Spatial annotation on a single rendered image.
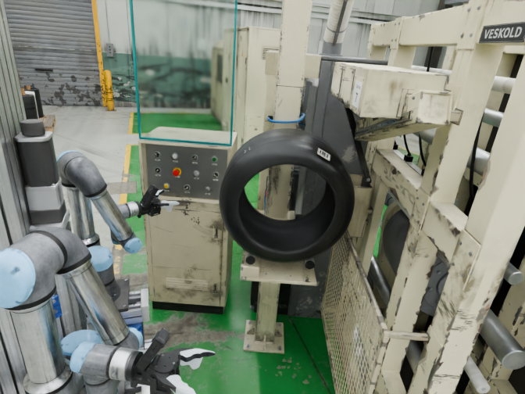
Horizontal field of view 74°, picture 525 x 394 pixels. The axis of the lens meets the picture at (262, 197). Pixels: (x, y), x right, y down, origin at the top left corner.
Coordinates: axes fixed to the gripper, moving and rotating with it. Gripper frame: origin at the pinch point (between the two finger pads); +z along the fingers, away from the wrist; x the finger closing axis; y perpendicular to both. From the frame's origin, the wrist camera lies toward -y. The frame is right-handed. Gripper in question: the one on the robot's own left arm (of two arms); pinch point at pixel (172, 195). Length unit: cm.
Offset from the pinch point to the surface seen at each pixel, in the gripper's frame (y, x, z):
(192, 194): 16.2, -19.5, 26.6
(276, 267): 18, 59, 26
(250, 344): 100, 45, 36
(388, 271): 43, 85, 112
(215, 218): 27.4, -3.2, 33.8
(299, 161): -44, 63, 18
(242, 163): -38, 45, 4
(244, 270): 15, 54, 7
